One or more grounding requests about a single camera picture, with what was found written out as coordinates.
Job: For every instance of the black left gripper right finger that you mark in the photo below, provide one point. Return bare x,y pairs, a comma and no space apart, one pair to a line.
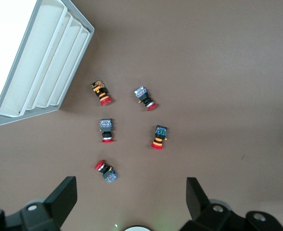
199,207

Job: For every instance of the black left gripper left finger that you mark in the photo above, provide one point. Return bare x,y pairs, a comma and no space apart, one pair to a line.
55,209

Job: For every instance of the red mushroom button blue block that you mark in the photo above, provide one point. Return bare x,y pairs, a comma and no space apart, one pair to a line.
106,128
145,97
106,172

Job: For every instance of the red mushroom button orange collar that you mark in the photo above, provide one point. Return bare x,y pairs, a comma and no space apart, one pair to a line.
159,137

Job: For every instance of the red mushroom button orange block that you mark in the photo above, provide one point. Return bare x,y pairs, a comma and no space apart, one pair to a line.
100,92

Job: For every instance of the white slotted organizer tray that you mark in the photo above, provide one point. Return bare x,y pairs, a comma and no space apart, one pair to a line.
40,60

